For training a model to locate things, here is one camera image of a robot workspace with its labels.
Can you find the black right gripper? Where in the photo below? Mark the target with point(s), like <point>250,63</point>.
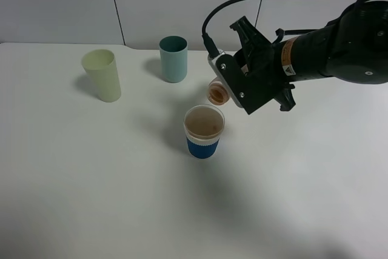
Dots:
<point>267,65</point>

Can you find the clear plastic drink bottle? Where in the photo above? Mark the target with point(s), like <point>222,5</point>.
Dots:
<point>220,93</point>

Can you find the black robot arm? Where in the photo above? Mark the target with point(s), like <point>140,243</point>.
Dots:
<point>352,48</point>

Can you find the glass cup with blue sleeve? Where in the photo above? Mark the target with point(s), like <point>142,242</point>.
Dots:
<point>203,126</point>

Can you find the teal plastic cup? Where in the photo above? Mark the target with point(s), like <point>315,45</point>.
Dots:
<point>173,54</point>

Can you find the light green plastic cup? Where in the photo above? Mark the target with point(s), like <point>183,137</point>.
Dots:
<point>100,66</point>

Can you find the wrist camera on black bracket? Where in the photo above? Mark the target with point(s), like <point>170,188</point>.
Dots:
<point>231,69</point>

